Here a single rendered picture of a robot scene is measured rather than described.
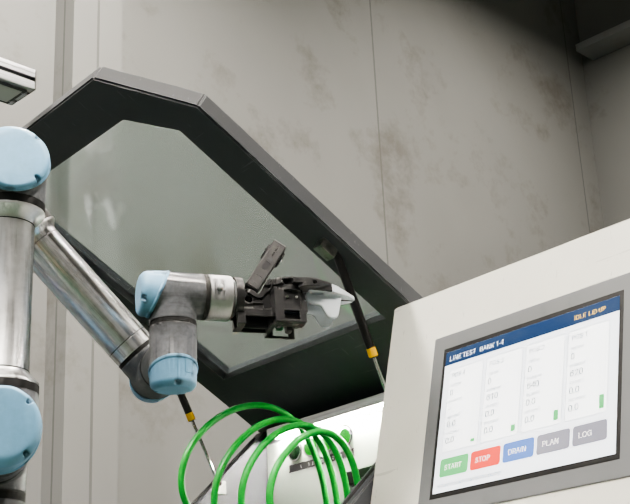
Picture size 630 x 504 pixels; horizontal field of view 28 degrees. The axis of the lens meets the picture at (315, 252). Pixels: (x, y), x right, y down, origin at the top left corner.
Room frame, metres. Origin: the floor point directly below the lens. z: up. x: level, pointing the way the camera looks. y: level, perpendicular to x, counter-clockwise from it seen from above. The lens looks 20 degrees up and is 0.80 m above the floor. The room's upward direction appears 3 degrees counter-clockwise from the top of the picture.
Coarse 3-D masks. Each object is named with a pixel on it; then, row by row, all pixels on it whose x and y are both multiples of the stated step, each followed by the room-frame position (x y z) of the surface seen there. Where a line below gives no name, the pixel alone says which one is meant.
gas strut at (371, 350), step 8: (336, 256) 2.32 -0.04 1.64; (336, 264) 2.33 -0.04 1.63; (344, 264) 2.33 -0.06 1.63; (344, 272) 2.33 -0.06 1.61; (344, 280) 2.34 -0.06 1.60; (344, 288) 2.35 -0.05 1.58; (352, 288) 2.35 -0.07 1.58; (352, 304) 2.36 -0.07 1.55; (360, 312) 2.36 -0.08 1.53; (360, 320) 2.37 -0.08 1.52; (360, 328) 2.37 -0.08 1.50; (368, 336) 2.38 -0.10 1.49; (368, 344) 2.38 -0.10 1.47; (368, 352) 2.39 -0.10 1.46; (376, 352) 2.39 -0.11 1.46; (376, 360) 2.40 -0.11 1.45; (376, 368) 2.40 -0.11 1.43; (384, 384) 2.41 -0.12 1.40
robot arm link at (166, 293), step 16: (144, 272) 1.87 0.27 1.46; (160, 272) 1.87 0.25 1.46; (176, 272) 1.89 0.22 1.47; (144, 288) 1.86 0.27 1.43; (160, 288) 1.86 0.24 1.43; (176, 288) 1.87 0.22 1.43; (192, 288) 1.88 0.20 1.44; (208, 288) 1.89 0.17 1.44; (144, 304) 1.87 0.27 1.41; (160, 304) 1.87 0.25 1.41; (176, 304) 1.87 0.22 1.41; (192, 304) 1.89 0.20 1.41; (208, 304) 1.89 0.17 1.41
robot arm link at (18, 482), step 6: (24, 468) 1.93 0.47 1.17; (18, 474) 1.90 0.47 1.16; (24, 474) 1.94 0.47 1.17; (6, 480) 1.88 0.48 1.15; (12, 480) 1.91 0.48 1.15; (18, 480) 1.92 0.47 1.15; (24, 480) 1.94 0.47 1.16; (0, 486) 1.90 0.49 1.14; (6, 486) 1.90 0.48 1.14; (12, 486) 1.91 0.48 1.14; (18, 486) 1.92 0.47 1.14; (24, 486) 1.94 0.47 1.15; (24, 492) 1.94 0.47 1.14
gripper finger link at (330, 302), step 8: (336, 288) 1.97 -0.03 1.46; (312, 296) 1.96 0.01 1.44; (320, 296) 1.97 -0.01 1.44; (328, 296) 1.97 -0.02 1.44; (336, 296) 1.98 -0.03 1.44; (344, 296) 1.99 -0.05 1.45; (352, 296) 2.00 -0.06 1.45; (312, 304) 1.96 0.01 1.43; (320, 304) 1.97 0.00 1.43; (328, 304) 1.97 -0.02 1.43; (336, 304) 1.98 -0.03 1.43; (328, 312) 1.97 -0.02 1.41; (336, 312) 1.97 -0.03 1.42
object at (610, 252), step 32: (544, 256) 2.09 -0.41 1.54; (576, 256) 2.03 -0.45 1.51; (608, 256) 1.97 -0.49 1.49; (448, 288) 2.28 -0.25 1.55; (480, 288) 2.21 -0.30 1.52; (512, 288) 2.14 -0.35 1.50; (544, 288) 2.08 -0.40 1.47; (576, 288) 2.02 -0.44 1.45; (416, 320) 2.33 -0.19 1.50; (448, 320) 2.26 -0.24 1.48; (480, 320) 2.19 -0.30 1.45; (416, 352) 2.31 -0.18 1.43; (416, 384) 2.29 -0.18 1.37; (384, 416) 2.35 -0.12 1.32; (416, 416) 2.28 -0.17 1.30; (384, 448) 2.33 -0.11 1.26; (416, 448) 2.26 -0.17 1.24; (384, 480) 2.31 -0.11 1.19; (416, 480) 2.24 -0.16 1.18
